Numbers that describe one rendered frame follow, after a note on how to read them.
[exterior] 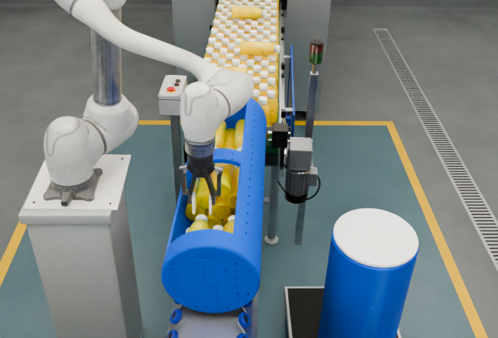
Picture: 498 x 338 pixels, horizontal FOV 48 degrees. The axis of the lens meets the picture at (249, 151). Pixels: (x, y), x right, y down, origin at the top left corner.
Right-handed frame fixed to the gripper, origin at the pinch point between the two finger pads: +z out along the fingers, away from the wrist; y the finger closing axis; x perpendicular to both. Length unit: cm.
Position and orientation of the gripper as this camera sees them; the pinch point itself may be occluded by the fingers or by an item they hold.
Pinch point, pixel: (201, 204)
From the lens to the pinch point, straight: 178.8
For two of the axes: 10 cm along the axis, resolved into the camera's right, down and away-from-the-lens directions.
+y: 10.0, 0.4, -0.3
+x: 0.5, -5.7, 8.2
